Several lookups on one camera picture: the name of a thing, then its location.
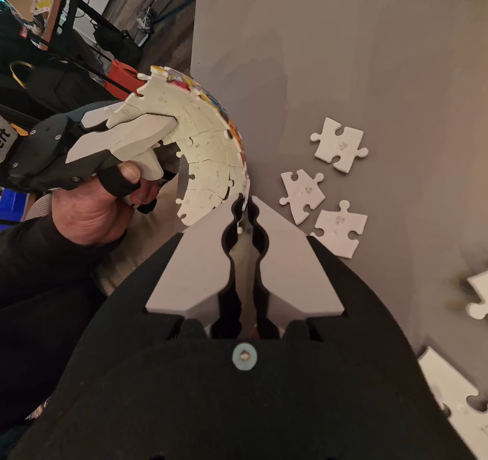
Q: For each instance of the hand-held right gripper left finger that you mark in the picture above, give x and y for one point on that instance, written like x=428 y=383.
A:
x=194 y=273

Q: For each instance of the person's beige trousers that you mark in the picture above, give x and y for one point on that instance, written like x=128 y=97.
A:
x=152 y=231

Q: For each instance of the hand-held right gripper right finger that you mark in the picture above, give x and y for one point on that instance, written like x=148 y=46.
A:
x=297 y=273

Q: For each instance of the person's left forearm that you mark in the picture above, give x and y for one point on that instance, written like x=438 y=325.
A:
x=34 y=261

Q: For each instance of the partly built puzzle ball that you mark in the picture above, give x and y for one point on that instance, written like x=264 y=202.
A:
x=206 y=147

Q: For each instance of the red plastic object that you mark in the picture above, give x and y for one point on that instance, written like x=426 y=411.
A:
x=122 y=76

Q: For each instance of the puzzle pieces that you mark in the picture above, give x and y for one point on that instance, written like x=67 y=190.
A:
x=339 y=147

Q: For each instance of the person's left hand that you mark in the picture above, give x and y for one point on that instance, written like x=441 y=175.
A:
x=84 y=215

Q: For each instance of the black backpack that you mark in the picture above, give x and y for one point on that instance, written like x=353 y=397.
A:
x=57 y=82

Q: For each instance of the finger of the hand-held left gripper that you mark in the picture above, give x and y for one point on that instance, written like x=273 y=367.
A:
x=97 y=118
x=125 y=135

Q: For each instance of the brown wooden desk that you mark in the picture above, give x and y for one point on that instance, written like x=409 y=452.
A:
x=57 y=9

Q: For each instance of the blue storage bin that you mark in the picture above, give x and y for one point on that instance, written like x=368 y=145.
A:
x=11 y=204

